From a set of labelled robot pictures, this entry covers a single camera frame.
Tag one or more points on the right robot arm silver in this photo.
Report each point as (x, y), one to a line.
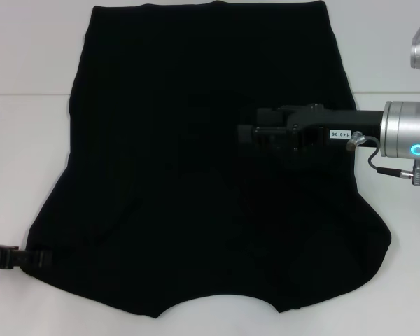
(406, 129)

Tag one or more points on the black shirt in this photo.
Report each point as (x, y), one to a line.
(161, 122)

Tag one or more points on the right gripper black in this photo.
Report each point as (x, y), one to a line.
(315, 119)

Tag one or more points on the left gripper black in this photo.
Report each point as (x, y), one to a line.
(0, 259)

